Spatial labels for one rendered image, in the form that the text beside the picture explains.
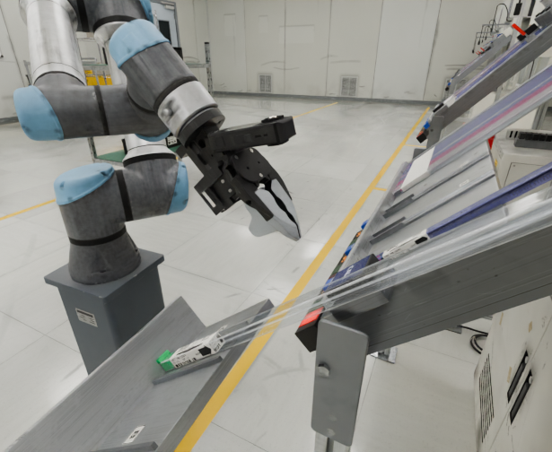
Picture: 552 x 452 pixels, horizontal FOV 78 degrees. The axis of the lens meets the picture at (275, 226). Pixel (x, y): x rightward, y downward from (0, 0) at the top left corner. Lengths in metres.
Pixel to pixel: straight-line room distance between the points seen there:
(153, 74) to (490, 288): 0.44
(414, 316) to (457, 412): 0.97
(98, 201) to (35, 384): 0.87
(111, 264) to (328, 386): 0.56
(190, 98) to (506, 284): 0.40
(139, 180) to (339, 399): 0.57
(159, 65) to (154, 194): 0.34
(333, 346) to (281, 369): 0.95
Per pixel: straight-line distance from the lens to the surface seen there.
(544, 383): 0.78
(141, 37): 0.53
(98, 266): 0.82
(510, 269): 0.33
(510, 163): 1.81
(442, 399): 1.34
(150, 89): 0.50
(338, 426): 0.44
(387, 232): 0.54
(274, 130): 0.41
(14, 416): 1.43
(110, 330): 0.86
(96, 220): 0.78
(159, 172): 0.78
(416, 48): 9.16
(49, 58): 0.68
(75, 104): 0.59
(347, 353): 0.36
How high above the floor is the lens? 0.98
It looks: 26 degrees down
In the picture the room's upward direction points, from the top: straight up
